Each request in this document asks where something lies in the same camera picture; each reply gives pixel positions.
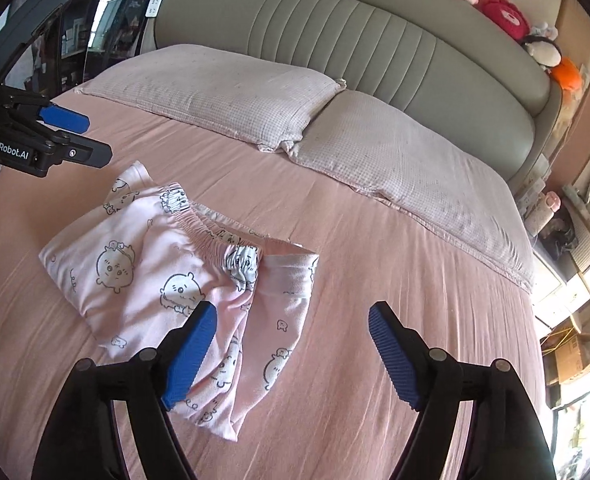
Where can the pink checked pillow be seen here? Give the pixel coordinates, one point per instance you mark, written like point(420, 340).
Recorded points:
point(215, 90)
point(410, 160)

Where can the grey padded headboard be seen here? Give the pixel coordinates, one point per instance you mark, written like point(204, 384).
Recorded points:
point(350, 30)

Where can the black and white plush toy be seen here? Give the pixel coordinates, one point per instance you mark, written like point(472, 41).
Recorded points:
point(542, 52)

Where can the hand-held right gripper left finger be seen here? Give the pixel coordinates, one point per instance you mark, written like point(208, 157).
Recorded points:
point(190, 360)

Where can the cardboard box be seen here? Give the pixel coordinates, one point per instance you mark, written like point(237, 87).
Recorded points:
point(572, 355)

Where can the pink printed pants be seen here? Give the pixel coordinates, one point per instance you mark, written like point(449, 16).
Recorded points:
point(125, 270)

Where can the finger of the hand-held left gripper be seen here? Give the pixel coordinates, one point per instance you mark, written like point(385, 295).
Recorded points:
point(67, 119)
point(85, 152)

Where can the orange plush toy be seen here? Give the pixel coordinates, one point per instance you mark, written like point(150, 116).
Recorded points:
point(567, 74)

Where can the red plush toy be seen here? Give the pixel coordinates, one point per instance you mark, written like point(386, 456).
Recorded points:
point(502, 17)

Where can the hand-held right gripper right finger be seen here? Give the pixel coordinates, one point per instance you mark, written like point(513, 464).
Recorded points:
point(392, 355)

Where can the cream plush toy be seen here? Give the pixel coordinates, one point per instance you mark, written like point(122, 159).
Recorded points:
point(565, 110)

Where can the white nightstand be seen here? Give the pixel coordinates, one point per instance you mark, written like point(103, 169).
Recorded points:
point(550, 280)

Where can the pink bed sheet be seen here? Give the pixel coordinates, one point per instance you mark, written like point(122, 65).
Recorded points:
point(375, 270)

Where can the glass display cabinet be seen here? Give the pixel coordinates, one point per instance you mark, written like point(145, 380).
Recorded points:
point(115, 20)

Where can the pink water bottle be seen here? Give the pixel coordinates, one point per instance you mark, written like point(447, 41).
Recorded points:
point(542, 215)

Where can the white ribbed storage box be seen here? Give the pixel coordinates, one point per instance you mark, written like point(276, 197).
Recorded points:
point(585, 247)

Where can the black bag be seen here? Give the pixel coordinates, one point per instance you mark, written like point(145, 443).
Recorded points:
point(557, 232)

